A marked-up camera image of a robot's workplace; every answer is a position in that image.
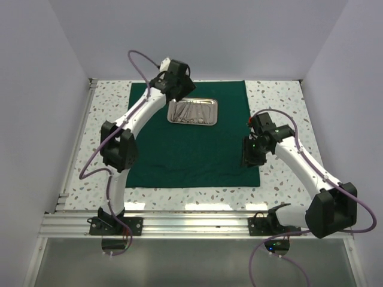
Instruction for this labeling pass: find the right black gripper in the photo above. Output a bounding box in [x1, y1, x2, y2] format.
[240, 136, 270, 169]

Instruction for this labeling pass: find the steel instrument tray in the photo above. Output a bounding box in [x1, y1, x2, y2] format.
[167, 97, 218, 126]

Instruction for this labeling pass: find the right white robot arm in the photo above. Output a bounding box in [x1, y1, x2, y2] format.
[241, 111, 357, 239]

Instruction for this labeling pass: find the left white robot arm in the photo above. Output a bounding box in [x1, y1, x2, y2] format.
[98, 58, 196, 235]

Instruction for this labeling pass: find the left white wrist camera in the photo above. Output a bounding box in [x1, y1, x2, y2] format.
[159, 57, 171, 72]

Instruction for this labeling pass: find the aluminium front rail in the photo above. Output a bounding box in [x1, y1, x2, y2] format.
[38, 210, 351, 239]

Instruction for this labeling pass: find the aluminium rail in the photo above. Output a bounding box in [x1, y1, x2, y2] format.
[53, 78, 98, 213]
[38, 210, 351, 239]

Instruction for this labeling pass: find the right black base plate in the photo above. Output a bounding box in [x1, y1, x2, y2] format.
[247, 212, 288, 236]

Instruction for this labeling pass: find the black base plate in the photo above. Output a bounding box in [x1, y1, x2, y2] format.
[87, 216, 144, 236]
[247, 212, 288, 236]

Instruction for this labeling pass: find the aluminium left side rail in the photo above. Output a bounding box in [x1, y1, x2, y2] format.
[53, 78, 98, 213]

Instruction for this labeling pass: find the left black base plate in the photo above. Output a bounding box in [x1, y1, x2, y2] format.
[87, 216, 144, 236]

